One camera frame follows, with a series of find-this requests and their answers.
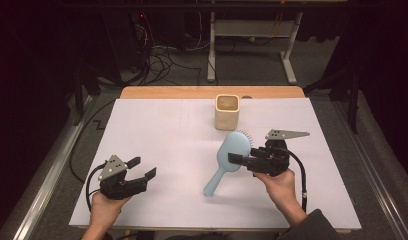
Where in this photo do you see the white paper sheet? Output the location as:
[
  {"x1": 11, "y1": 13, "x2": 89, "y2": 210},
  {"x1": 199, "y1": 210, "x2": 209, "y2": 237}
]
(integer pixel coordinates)
[{"x1": 68, "y1": 97, "x2": 362, "y2": 231}]

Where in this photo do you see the aluminium rail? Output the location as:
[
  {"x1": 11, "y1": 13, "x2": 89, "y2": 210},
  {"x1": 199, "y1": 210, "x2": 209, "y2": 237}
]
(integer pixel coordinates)
[
  {"x1": 331, "y1": 99, "x2": 408, "y2": 240},
  {"x1": 0, "y1": 94, "x2": 94, "y2": 240}
]

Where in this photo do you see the orange cable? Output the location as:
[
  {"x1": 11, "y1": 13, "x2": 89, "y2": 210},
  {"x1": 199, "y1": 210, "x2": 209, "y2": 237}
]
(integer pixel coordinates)
[{"x1": 271, "y1": 11, "x2": 284, "y2": 38}]

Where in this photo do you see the beige square cup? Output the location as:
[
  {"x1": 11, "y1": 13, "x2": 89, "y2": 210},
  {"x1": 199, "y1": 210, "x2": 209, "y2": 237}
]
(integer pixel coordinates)
[{"x1": 214, "y1": 94, "x2": 241, "y2": 132}]

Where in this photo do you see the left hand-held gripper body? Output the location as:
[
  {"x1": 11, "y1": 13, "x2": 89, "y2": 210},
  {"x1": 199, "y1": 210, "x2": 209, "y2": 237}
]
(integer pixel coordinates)
[{"x1": 97, "y1": 154, "x2": 149, "y2": 201}]

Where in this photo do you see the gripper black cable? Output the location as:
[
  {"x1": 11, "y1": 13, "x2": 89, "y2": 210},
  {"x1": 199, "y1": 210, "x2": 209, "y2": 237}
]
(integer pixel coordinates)
[
  {"x1": 275, "y1": 146, "x2": 308, "y2": 214},
  {"x1": 85, "y1": 162, "x2": 108, "y2": 213}
]

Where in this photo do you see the light blue hairbrush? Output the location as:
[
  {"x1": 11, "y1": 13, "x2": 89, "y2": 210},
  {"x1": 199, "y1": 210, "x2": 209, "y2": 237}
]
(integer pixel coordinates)
[{"x1": 202, "y1": 129, "x2": 256, "y2": 198}]

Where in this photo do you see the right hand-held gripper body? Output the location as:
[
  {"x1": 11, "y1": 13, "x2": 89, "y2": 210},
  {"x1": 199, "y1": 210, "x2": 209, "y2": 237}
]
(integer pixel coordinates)
[{"x1": 246, "y1": 129, "x2": 311, "y2": 178}]

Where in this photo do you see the dark metal stand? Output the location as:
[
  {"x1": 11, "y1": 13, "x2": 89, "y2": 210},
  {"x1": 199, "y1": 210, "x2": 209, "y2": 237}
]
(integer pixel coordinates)
[
  {"x1": 304, "y1": 64, "x2": 362, "y2": 135},
  {"x1": 72, "y1": 64, "x2": 124, "y2": 126}
]

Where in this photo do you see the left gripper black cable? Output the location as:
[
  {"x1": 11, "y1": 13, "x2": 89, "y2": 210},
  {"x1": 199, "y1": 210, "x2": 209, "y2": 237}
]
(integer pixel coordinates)
[{"x1": 85, "y1": 162, "x2": 108, "y2": 213}]

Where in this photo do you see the black floor cable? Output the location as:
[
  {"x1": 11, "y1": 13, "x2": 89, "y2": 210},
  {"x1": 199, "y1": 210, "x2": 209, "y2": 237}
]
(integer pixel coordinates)
[{"x1": 69, "y1": 99, "x2": 117, "y2": 184}]

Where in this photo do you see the person's right hand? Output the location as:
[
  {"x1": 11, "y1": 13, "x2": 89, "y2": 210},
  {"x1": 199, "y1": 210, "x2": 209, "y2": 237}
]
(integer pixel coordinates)
[{"x1": 253, "y1": 168, "x2": 298, "y2": 208}]

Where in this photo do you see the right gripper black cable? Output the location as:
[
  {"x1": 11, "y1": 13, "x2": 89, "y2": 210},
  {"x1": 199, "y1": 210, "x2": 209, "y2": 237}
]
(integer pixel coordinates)
[{"x1": 275, "y1": 146, "x2": 308, "y2": 214}]

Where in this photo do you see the wooden table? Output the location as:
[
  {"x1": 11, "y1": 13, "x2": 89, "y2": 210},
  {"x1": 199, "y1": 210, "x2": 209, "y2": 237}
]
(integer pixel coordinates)
[{"x1": 76, "y1": 85, "x2": 353, "y2": 234}]

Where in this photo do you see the tangle of black cables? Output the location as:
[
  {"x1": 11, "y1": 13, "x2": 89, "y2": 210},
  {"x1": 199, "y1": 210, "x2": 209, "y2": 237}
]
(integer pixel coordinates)
[{"x1": 133, "y1": 13, "x2": 213, "y2": 86}]

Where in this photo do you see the white metal stand frame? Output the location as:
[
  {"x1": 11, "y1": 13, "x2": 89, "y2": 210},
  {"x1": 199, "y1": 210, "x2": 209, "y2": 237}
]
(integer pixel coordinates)
[{"x1": 206, "y1": 11, "x2": 305, "y2": 85}]

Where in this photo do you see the person's left hand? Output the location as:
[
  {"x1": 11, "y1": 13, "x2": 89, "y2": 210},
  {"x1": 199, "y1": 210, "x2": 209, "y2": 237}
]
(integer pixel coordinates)
[{"x1": 89, "y1": 191, "x2": 133, "y2": 231}]

